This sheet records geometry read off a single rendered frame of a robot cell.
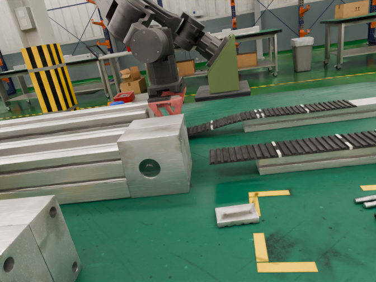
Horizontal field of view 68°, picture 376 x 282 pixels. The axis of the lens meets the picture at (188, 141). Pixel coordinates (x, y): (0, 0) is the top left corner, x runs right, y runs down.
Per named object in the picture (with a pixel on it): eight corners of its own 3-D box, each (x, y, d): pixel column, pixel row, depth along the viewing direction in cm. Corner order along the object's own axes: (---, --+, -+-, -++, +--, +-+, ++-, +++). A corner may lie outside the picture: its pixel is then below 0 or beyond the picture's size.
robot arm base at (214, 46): (227, 40, 106) (208, 67, 109) (209, 27, 105) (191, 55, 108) (229, 38, 97) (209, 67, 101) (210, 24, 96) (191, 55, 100)
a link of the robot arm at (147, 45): (134, -6, 56) (114, 33, 59) (111, -13, 45) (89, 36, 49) (184, 29, 57) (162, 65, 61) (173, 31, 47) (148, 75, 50)
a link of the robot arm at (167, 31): (172, 22, 58) (145, 27, 59) (165, 22, 52) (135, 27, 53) (177, 56, 60) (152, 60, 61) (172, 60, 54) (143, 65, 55)
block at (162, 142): (192, 157, 54) (184, 109, 50) (188, 192, 42) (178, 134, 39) (147, 162, 55) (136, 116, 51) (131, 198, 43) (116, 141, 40)
